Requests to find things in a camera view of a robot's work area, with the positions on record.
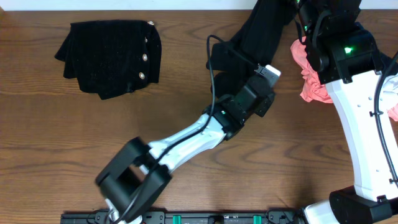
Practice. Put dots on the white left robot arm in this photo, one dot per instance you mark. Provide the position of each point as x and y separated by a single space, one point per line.
136 176

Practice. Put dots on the white garment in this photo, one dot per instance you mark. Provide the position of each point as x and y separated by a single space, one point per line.
388 96

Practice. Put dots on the black velvet buttoned garment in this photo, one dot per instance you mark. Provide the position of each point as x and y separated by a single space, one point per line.
111 58

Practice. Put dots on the coral pink garment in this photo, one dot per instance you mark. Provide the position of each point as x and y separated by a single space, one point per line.
312 88

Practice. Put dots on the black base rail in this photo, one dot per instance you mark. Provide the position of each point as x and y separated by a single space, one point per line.
275 216

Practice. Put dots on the black polo shirt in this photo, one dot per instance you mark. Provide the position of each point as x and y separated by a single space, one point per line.
254 44

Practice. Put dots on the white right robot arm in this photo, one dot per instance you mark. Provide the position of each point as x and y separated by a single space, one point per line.
348 62

